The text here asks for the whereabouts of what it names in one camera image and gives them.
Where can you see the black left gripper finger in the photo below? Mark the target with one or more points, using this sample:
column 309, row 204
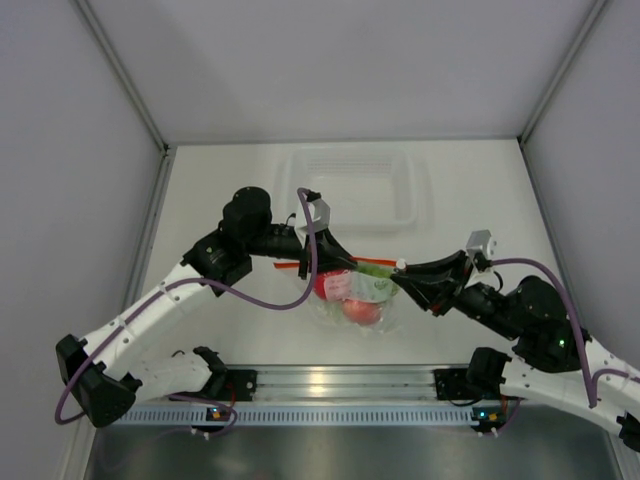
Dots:
column 332, row 270
column 331, row 252

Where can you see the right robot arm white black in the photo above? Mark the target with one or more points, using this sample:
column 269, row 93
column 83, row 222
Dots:
column 553, row 360

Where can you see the white perforated plastic basket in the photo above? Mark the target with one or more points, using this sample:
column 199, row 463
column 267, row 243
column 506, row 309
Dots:
column 370, row 189

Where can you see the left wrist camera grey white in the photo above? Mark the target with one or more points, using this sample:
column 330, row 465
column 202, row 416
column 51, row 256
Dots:
column 312, row 211

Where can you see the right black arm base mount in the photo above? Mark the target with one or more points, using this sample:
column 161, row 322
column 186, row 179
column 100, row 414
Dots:
column 452, row 386

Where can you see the green fake grapes bunch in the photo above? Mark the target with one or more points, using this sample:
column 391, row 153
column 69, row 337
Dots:
column 374, row 270

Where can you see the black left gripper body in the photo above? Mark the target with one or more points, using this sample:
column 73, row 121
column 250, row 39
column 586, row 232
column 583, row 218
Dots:
column 307, row 252

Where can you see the clear zip bag orange seal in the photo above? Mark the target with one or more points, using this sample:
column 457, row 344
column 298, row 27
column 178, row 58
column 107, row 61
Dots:
column 381, row 291

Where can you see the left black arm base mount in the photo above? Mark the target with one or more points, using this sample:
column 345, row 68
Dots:
column 234, row 385

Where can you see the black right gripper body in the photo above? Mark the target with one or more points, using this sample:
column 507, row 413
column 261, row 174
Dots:
column 463, row 279

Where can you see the white slotted cable duct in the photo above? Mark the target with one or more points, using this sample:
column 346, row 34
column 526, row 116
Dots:
column 175, row 414

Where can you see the pink fake peach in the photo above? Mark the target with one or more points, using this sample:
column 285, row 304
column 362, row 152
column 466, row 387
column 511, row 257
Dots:
column 360, row 312

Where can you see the aluminium mounting rail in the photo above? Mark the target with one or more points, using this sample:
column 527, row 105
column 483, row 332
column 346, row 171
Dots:
column 350, row 382

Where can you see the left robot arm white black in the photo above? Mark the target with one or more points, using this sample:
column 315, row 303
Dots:
column 102, row 372

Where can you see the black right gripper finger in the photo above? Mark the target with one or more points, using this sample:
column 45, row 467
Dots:
column 417, row 288
column 449, row 266

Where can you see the red fake apple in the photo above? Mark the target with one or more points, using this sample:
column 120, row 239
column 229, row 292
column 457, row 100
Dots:
column 333, row 286

